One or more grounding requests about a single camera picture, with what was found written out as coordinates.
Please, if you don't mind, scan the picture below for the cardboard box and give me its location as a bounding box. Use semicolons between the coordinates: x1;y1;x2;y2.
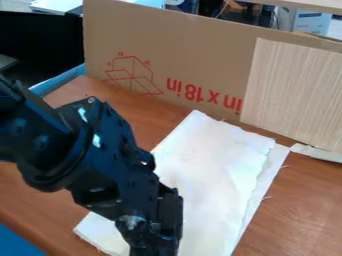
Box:
81;0;342;125

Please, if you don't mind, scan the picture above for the white paper strip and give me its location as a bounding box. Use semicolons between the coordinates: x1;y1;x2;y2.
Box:
288;142;342;165

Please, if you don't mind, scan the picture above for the light wooden board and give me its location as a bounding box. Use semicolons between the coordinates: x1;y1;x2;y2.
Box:
239;37;342;155

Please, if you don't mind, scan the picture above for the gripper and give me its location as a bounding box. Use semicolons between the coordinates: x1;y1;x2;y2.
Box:
53;96;186;242

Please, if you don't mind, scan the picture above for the white cloth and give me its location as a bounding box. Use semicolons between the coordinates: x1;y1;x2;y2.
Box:
72;109;293;256

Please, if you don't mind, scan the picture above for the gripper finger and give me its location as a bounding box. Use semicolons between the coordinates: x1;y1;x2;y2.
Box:
113;214;181;256

